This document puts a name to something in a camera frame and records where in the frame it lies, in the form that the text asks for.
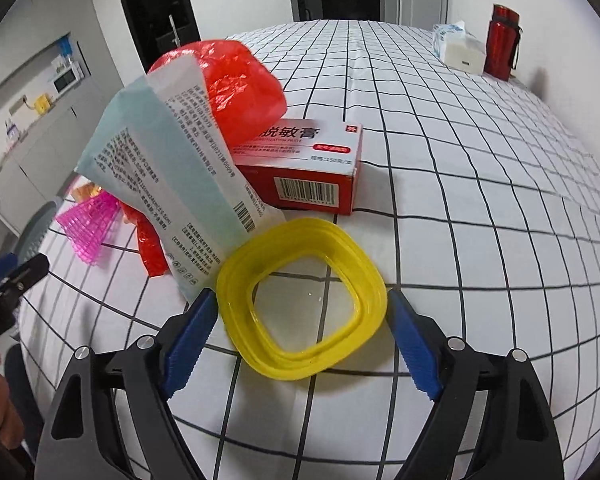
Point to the grey perforated basket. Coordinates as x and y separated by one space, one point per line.
35 230

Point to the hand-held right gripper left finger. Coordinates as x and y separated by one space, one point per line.
192 345

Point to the orange foil wrapper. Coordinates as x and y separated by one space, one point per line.
85 191

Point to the person's left hand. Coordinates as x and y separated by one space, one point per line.
2 405

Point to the blue water jug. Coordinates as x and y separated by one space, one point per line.
66 47

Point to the grey wall cabinets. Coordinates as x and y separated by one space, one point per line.
30 25

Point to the red plastic wrapper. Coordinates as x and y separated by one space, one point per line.
152 250

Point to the yellow box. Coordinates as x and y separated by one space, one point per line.
42 103

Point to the grey base cabinets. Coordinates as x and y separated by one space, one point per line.
40 160

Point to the red water bottle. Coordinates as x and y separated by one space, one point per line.
500 45

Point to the pink plastic mesh tray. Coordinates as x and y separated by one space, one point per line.
90 225

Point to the white checked cloth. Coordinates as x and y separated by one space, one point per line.
480 210

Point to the red plastic bag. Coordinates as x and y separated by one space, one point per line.
240 90

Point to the white microwave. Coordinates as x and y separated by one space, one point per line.
66 79

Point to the white tissue pack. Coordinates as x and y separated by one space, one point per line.
460 50

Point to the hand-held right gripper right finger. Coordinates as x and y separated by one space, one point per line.
412 345

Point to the red toothpaste box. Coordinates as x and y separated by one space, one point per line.
305 185

